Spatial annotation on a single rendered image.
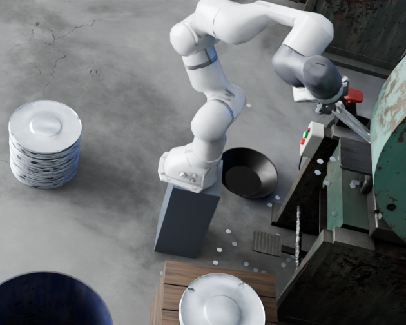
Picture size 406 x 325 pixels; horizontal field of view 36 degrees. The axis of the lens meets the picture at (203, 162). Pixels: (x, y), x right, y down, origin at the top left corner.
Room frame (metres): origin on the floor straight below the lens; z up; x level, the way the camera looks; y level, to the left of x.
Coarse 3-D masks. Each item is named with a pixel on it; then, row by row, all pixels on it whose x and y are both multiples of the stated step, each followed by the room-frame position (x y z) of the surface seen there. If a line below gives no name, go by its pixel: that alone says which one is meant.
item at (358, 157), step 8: (344, 144) 1.58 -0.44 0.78; (352, 144) 1.60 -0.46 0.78; (360, 144) 1.61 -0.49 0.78; (368, 144) 1.62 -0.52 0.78; (344, 152) 1.55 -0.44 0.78; (352, 152) 1.56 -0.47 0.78; (360, 152) 1.57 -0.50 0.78; (368, 152) 1.59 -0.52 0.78; (344, 160) 1.51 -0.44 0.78; (352, 160) 1.52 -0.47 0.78; (360, 160) 1.54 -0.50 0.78; (368, 160) 1.55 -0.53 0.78; (344, 168) 1.48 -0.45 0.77; (352, 168) 1.49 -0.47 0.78; (360, 168) 1.50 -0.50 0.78; (368, 168) 1.51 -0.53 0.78; (360, 176) 1.58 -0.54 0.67; (368, 176) 1.53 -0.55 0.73; (360, 184) 1.53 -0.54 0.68; (368, 184) 1.52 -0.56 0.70; (360, 192) 1.52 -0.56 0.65
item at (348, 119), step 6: (342, 108) 1.44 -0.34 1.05; (336, 114) 1.59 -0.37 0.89; (342, 114) 1.54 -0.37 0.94; (348, 114) 1.43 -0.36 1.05; (342, 120) 1.60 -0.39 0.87; (348, 120) 1.55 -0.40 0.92; (354, 120) 1.42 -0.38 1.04; (354, 126) 1.54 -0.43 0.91; (360, 126) 1.42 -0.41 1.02; (360, 132) 1.51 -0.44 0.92; (366, 132) 1.43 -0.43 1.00; (366, 138) 1.52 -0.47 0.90
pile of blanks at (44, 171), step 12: (12, 144) 1.57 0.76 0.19; (12, 156) 1.58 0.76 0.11; (24, 156) 1.54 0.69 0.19; (36, 156) 1.54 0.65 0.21; (48, 156) 1.55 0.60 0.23; (60, 156) 1.58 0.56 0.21; (72, 156) 1.63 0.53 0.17; (12, 168) 1.57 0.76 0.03; (24, 168) 1.54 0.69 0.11; (36, 168) 1.54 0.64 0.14; (48, 168) 1.55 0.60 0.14; (60, 168) 1.58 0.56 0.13; (72, 168) 1.64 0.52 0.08; (24, 180) 1.54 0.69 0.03; (36, 180) 1.54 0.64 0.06; (48, 180) 1.55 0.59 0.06; (60, 180) 1.59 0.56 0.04
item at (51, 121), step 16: (16, 112) 1.70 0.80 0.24; (32, 112) 1.73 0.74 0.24; (48, 112) 1.75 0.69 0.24; (64, 112) 1.78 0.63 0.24; (16, 128) 1.62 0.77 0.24; (32, 128) 1.64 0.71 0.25; (48, 128) 1.67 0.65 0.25; (64, 128) 1.70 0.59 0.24; (80, 128) 1.73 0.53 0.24; (32, 144) 1.56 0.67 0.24; (48, 144) 1.59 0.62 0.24; (64, 144) 1.62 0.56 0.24
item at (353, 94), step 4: (352, 88) 1.91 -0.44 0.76; (348, 92) 1.88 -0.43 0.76; (352, 92) 1.89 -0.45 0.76; (356, 92) 1.90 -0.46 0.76; (360, 92) 1.90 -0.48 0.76; (348, 96) 1.86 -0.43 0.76; (352, 96) 1.87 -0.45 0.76; (356, 96) 1.88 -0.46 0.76; (360, 96) 1.88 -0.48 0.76; (348, 100) 1.85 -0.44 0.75; (352, 100) 1.85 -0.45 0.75; (356, 100) 1.86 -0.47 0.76; (360, 100) 1.86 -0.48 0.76
